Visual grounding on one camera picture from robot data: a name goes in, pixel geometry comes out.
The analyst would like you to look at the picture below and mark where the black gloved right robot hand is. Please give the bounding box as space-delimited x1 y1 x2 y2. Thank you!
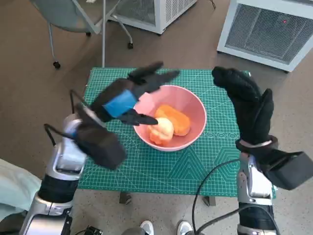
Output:
211 66 275 145

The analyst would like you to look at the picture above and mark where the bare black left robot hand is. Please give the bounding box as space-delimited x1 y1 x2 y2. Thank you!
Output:
89 61 181 127

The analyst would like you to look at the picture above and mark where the round scored toy bread bun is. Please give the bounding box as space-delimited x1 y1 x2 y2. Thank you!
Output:
149 117 175 145

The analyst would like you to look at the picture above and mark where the pink bowl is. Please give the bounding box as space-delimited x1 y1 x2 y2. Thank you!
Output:
133 85 208 151

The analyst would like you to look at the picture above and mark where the long orange toy bread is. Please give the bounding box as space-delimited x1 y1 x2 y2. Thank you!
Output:
154 104 192 138

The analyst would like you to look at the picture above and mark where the thin metal pole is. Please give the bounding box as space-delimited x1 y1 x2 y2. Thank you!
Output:
101 0 108 68

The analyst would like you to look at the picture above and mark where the white mesh-front cabinet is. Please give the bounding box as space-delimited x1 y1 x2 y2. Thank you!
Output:
216 0 313 73

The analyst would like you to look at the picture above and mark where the green cutting mat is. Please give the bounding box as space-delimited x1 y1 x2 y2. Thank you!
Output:
77 68 277 198

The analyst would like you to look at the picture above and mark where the grey wheeled chair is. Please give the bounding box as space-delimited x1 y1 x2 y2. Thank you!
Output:
29 0 135 70

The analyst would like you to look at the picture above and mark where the white louvred mesh cabinet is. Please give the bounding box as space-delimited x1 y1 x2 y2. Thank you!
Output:
107 0 199 35

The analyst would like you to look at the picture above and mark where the white shoe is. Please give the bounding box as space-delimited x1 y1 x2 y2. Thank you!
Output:
177 221 194 235
140 220 155 235

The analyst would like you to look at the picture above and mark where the pale green cloth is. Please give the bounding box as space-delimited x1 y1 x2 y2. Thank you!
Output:
0 157 43 219

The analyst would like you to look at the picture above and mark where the small black floor device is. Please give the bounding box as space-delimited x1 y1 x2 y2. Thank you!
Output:
84 225 104 235

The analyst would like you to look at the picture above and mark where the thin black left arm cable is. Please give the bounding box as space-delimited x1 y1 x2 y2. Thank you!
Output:
70 90 87 116

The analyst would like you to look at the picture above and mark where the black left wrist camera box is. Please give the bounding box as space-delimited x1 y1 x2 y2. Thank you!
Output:
75 122 128 171

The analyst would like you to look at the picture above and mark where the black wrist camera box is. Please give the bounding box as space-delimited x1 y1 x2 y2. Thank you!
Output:
262 151 313 191
75 122 128 171

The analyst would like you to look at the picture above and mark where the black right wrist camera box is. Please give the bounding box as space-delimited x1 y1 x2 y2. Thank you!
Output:
262 151 313 191

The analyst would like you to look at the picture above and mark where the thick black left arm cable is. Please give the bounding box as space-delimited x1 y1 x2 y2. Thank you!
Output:
44 123 74 148

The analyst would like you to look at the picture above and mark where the black table bracket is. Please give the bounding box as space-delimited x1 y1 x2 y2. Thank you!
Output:
119 190 133 204
202 195 216 208

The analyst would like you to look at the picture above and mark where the long black right arm cable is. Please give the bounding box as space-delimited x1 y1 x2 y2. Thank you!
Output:
191 159 242 235

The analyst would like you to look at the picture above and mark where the black right shoulder cable loop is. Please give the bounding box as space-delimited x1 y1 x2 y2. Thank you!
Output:
195 204 280 235

